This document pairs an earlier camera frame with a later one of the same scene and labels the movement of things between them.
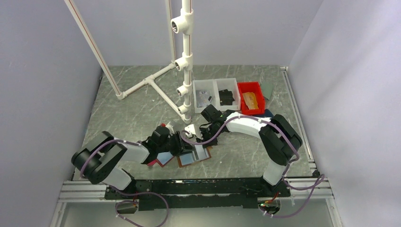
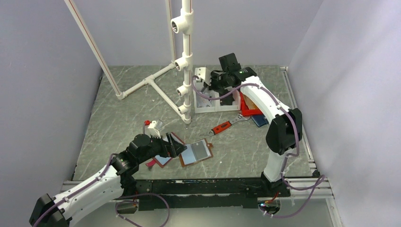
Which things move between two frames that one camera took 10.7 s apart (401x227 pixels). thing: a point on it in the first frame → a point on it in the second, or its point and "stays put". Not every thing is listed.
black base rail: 154,195 stays put
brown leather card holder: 187,158 stays put
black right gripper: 202,130 → 212,87
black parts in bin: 226,97 stays put
